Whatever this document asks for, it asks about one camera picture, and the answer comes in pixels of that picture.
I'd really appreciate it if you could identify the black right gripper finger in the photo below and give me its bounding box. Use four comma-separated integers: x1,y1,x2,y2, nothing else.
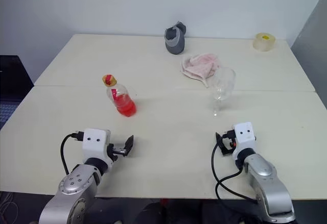
215,132,232,156

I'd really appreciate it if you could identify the plastic bottle red liquid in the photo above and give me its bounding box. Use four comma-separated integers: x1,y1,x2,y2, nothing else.
102,73,138,118

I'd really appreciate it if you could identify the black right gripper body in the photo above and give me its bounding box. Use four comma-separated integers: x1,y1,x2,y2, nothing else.
221,129,236,150

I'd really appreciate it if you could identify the pink cloth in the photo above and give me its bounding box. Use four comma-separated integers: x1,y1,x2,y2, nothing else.
180,52,222,89

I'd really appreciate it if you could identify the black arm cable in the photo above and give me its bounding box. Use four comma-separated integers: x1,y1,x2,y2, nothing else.
60,131,85,176
211,142,259,206

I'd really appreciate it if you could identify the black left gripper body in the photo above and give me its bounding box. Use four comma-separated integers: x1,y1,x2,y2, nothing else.
107,143,128,162

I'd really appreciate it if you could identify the grey crumpled cloth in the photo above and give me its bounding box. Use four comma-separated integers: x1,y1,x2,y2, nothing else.
164,21,187,56

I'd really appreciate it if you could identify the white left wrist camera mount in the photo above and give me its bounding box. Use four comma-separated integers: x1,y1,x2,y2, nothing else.
82,128,112,170

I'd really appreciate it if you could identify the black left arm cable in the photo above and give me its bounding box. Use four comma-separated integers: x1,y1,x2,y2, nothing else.
60,131,85,176

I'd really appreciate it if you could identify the translucent tape roll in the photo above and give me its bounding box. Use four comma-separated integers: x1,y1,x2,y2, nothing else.
252,32,276,53

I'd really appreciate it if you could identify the clear wine glass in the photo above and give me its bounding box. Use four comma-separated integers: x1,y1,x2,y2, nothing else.
209,67,237,117

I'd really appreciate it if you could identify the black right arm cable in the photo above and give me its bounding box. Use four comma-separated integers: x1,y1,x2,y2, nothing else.
211,142,259,206

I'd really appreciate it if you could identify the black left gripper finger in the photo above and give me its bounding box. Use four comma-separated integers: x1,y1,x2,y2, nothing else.
123,135,135,157

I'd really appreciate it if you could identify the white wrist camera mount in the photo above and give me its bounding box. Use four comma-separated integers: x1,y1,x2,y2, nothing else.
231,121,256,158
82,128,112,170

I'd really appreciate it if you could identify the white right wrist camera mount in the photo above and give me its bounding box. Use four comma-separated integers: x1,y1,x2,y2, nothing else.
231,121,256,158

